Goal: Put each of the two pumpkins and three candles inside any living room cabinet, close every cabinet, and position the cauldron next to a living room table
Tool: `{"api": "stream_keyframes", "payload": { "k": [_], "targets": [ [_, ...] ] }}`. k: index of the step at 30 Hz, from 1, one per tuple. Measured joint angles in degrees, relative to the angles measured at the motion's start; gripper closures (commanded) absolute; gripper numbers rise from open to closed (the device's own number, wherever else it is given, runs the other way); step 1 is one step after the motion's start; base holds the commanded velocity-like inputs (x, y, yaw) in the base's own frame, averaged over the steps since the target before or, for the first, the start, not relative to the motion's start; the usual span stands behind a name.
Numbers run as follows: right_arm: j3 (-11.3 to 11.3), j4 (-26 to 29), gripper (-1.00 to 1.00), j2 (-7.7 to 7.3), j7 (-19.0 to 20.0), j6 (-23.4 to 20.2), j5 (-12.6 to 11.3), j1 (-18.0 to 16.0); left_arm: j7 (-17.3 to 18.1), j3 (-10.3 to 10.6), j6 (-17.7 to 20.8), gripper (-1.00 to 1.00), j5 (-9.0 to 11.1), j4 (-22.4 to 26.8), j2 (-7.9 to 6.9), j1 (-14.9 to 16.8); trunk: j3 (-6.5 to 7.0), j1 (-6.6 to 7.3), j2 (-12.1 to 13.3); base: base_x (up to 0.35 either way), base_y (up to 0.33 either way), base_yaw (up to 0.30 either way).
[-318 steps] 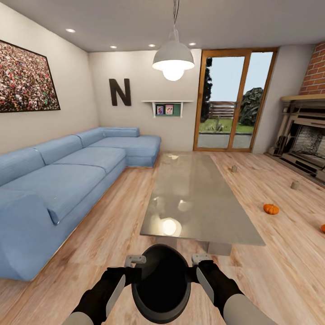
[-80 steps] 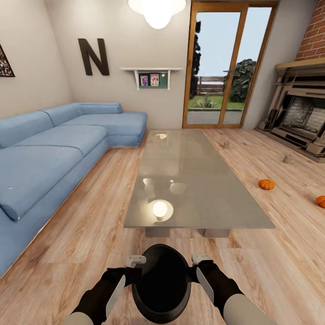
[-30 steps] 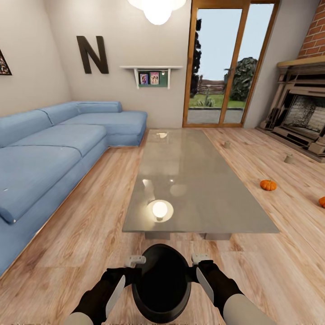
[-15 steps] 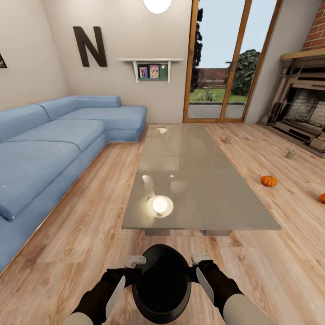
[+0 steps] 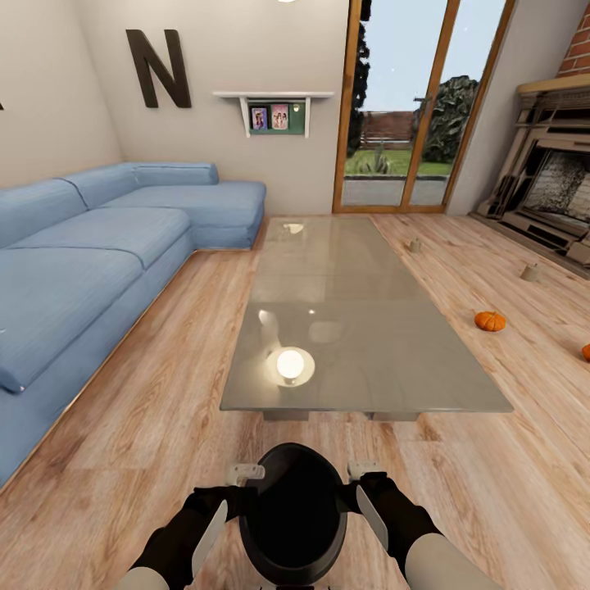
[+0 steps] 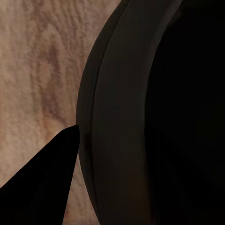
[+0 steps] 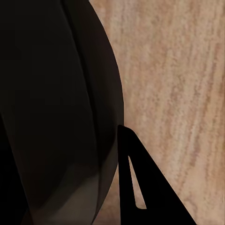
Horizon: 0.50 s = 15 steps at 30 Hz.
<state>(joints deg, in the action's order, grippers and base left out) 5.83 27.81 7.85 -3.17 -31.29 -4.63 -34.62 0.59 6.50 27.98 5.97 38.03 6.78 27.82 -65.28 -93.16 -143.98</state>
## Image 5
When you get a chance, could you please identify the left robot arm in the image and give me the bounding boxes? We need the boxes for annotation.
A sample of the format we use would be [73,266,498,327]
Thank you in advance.
[112,463,266,590]

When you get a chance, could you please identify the pillar candle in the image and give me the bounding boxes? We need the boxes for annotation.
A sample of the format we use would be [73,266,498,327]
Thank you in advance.
[520,265,542,282]
[409,239,422,253]

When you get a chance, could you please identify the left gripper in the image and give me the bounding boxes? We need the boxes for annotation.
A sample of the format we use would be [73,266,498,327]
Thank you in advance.
[226,486,258,519]

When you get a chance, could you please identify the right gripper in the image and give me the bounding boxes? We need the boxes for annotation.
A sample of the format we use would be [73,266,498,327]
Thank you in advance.
[333,482,362,515]

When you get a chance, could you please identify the cauldron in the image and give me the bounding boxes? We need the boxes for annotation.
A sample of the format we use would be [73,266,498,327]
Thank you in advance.
[238,442,347,586]

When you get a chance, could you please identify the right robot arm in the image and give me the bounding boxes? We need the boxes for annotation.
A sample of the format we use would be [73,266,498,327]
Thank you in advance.
[333,460,505,590]

